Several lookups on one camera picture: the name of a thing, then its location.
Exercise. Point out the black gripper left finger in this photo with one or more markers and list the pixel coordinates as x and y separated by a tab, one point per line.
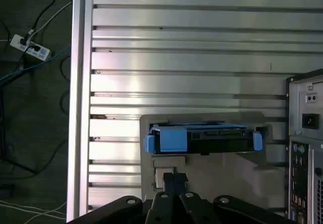
161	209

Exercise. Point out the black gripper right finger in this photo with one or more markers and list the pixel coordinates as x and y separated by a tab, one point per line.
191	209

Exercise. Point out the hard disk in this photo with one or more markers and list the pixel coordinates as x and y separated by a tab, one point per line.
174	140

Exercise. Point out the silver CPU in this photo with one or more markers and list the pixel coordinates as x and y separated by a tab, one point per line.
159	177

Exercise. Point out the grey parts rack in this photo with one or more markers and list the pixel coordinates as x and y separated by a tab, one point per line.
227	178

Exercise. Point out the black PC case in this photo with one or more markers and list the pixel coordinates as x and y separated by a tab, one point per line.
294	113

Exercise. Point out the grey power supply unit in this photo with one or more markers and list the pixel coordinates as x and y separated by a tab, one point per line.
310	105

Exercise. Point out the white power strip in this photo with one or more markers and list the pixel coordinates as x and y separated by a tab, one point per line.
30	47

